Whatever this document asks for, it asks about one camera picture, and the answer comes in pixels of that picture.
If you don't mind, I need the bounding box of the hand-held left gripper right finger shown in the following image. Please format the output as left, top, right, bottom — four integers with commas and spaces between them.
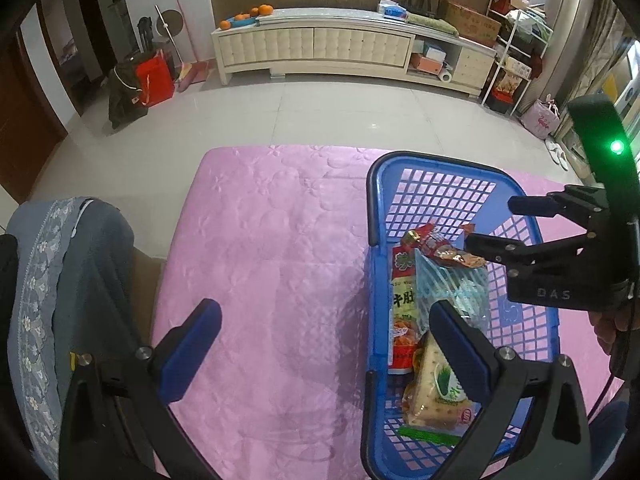
429, 300, 591, 480

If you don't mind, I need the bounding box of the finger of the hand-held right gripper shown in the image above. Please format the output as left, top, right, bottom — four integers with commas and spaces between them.
465, 232, 601, 273
507, 186, 608, 226

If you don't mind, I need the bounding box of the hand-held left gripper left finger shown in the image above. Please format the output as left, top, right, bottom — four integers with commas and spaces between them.
59, 298, 223, 480

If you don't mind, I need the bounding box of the green label cracker packet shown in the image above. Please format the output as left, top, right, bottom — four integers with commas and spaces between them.
401, 331, 485, 448

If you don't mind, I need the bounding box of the pale blue patterned bag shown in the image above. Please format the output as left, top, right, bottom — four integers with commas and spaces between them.
414, 255, 492, 333

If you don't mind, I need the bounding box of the blue plastic basket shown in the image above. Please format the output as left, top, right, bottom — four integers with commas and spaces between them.
360, 151, 561, 480

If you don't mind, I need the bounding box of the long red snack packet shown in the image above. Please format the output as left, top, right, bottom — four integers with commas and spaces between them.
387, 245, 422, 375

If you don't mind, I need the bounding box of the person's right hand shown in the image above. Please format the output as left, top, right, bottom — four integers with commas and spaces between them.
589, 297, 640, 357

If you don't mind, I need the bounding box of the pink tote bag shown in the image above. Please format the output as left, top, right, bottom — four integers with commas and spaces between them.
521, 95, 561, 140

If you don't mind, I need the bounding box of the grey cloth yellow print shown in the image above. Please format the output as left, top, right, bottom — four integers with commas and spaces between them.
10, 199, 136, 480

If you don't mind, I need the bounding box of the pink quilted tablecloth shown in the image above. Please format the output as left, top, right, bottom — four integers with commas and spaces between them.
150, 145, 626, 480

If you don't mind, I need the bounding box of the white metal rack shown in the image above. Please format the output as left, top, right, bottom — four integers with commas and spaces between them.
482, 6, 554, 117

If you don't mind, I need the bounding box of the pale blue lace cover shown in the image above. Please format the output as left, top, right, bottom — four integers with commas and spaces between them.
11, 197, 96, 480

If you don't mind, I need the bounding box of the tower air conditioner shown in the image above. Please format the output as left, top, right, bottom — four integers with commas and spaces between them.
552, 0, 601, 106

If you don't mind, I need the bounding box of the patterned beige curtain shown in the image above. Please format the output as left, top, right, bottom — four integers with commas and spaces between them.
582, 0, 633, 106

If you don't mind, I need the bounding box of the folded clothes pile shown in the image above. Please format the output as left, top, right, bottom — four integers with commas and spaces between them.
505, 7, 554, 41

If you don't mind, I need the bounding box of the brown cardboard box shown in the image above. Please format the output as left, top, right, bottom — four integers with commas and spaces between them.
444, 0, 502, 45

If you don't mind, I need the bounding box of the green folded cushion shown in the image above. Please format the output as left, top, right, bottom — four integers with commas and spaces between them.
406, 12, 459, 36

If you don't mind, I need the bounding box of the black bag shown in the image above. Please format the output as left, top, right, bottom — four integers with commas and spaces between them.
107, 60, 149, 129

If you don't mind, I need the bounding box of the cream tv cabinet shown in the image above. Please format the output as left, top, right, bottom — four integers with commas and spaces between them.
211, 7, 498, 98

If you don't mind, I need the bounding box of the red paper bag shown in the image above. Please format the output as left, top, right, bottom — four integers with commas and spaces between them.
136, 55, 176, 107

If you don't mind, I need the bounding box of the brown wooden door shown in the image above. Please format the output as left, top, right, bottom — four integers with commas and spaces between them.
0, 30, 69, 206

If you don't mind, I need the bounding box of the pink broom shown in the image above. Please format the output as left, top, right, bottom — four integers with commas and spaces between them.
175, 2, 206, 92

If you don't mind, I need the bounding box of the black upright case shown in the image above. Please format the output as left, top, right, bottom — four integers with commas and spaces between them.
137, 17, 154, 56

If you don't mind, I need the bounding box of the black cable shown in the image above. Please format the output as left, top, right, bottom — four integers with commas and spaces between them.
587, 290, 638, 422

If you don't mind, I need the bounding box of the dark doorway frame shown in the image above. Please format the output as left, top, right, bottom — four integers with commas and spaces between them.
35, 0, 108, 117

